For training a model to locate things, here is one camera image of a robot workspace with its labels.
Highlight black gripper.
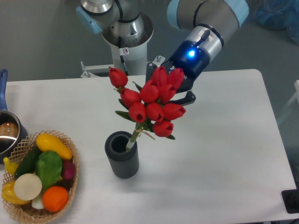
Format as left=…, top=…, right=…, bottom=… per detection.
left=145, top=40, right=211, bottom=105

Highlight red tulip bouquet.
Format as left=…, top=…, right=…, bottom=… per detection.
left=108, top=66, right=186, bottom=151

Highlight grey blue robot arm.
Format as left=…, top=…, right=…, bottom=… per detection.
left=76, top=0, right=249, bottom=105

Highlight dark grey ribbed vase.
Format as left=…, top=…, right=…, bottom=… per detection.
left=105, top=131, right=139, bottom=179

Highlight blue plastic bag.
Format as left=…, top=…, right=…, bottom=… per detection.
left=248, top=0, right=299, bottom=44

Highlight purple onion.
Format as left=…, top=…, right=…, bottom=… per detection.
left=61, top=161, right=76, bottom=180

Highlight black device at table edge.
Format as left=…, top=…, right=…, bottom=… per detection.
left=281, top=189, right=299, bottom=214

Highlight yellow squash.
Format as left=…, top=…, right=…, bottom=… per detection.
left=36, top=133, right=73, bottom=160

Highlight green lettuce leaf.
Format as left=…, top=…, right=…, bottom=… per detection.
left=35, top=151, right=62, bottom=193

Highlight orange fruit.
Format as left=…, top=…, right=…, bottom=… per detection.
left=43, top=186, right=68, bottom=212

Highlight dark green cucumber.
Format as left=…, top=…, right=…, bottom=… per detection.
left=14, top=145, right=42, bottom=179

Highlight yellow banana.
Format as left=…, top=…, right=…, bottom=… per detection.
left=3, top=157, right=19, bottom=176

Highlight woven wicker basket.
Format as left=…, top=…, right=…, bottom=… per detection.
left=2, top=130, right=79, bottom=224

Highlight yellow bell pepper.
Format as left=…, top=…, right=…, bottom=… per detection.
left=2, top=181, right=30, bottom=205

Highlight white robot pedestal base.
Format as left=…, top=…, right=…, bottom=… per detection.
left=80, top=43, right=165, bottom=78

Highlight blue handled saucepan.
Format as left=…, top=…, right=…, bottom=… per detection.
left=0, top=69, right=28, bottom=164

